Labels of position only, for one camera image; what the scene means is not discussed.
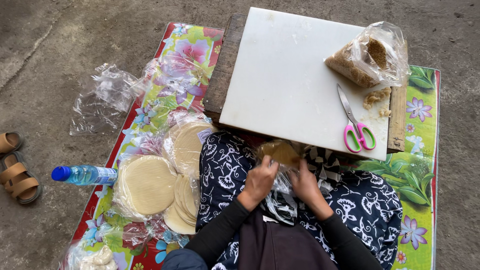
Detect bag of white dough pieces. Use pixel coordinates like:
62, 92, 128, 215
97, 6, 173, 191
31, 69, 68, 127
60, 240, 121, 270

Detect person's dark brown apron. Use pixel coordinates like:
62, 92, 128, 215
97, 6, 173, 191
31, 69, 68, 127
238, 209, 338, 270

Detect floral plastic floor mat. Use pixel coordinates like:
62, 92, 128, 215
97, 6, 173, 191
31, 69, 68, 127
58, 22, 441, 270

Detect fanned stack of round wrappers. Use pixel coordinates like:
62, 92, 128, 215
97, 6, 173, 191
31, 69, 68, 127
164, 173, 201, 236

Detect blue capped water bottle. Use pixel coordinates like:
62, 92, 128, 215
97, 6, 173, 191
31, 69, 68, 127
51, 165, 118, 187

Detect large bagged round wrapper stack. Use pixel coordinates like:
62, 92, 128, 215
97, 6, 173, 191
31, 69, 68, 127
112, 154, 179, 222

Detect pink and green handled scissors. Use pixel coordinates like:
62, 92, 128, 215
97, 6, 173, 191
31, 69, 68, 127
336, 83, 377, 154

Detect low wooden table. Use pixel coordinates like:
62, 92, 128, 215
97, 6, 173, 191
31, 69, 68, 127
202, 13, 408, 154

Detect person's navy patterned trousers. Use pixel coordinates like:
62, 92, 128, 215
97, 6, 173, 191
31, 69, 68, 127
195, 131, 404, 270

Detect brown strap sandal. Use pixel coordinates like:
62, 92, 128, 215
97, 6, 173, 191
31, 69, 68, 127
0, 131, 25, 154
0, 151, 43, 205

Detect white plastic cutting board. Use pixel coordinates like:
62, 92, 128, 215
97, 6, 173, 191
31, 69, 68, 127
219, 7, 391, 161

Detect labelled packet of round wrappers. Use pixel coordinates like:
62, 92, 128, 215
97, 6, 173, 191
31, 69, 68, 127
162, 112, 218, 180

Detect clear bag of brown crumbs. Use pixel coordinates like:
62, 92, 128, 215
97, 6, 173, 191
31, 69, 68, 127
324, 21, 410, 89

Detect clear bag with brown cake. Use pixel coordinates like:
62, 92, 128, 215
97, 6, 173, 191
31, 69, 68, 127
255, 139, 327, 226

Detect pale crumbly filling lumps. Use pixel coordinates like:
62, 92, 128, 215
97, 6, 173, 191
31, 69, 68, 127
362, 87, 392, 118

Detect person's left hand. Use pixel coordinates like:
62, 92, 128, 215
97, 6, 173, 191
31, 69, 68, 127
237, 155, 280, 211

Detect person's right hand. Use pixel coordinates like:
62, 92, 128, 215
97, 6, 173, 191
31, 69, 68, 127
289, 159, 334, 221

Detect empty crumpled clear plastic bag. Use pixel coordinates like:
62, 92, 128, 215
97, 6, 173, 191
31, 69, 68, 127
142, 54, 214, 113
69, 63, 145, 136

